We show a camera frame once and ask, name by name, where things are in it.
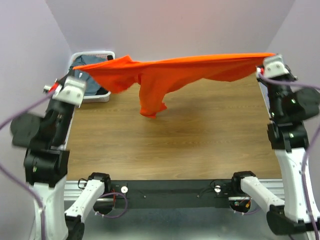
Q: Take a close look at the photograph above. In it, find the orange t shirt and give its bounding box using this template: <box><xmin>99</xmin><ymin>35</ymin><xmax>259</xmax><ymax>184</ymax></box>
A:
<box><xmin>73</xmin><ymin>52</ymin><xmax>275</xmax><ymax>118</ymax></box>

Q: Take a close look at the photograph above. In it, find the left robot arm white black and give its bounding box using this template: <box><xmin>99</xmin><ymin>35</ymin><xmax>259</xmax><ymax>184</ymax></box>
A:
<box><xmin>10</xmin><ymin>99</ymin><xmax>111</xmax><ymax>240</ymax></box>

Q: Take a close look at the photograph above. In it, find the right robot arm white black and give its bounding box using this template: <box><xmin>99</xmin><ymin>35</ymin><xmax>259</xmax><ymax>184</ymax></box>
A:
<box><xmin>230</xmin><ymin>65</ymin><xmax>320</xmax><ymax>240</ymax></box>

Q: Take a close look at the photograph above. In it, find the grey blue t shirt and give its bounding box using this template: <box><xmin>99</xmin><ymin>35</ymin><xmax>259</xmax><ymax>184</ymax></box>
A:
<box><xmin>69</xmin><ymin>54</ymin><xmax>109</xmax><ymax>96</ymax></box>

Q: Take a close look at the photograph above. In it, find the white plastic laundry basket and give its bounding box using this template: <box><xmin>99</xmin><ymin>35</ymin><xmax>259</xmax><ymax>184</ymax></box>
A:
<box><xmin>67</xmin><ymin>50</ymin><xmax>116</xmax><ymax>103</ymax></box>

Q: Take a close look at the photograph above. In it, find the black garment in basket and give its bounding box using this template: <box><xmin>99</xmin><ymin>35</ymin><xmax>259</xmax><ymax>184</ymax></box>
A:
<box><xmin>107</xmin><ymin>55</ymin><xmax>114</xmax><ymax>61</ymax></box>

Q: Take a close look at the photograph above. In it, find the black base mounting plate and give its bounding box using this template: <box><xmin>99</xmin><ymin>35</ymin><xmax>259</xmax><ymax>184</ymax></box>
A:
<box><xmin>92</xmin><ymin>178</ymin><xmax>253</xmax><ymax>216</ymax></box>

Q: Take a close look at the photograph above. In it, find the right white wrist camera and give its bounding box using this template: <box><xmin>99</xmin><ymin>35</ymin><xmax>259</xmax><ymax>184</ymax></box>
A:
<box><xmin>263</xmin><ymin>54</ymin><xmax>290</xmax><ymax>79</ymax></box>

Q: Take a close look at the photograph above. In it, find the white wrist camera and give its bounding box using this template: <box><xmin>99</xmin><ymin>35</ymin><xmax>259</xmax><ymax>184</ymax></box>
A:
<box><xmin>52</xmin><ymin>76</ymin><xmax>87</xmax><ymax>108</ymax></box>
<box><xmin>263</xmin><ymin>54</ymin><xmax>290</xmax><ymax>79</ymax></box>

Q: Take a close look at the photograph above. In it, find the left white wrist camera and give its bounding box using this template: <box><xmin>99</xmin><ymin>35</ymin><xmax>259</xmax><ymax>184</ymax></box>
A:
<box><xmin>52</xmin><ymin>76</ymin><xmax>87</xmax><ymax>108</ymax></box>

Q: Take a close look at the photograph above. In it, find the aluminium frame rail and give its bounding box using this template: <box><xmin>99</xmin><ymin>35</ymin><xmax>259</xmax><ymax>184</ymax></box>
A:
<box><xmin>37</xmin><ymin>178</ymin><xmax>311</xmax><ymax>206</ymax></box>

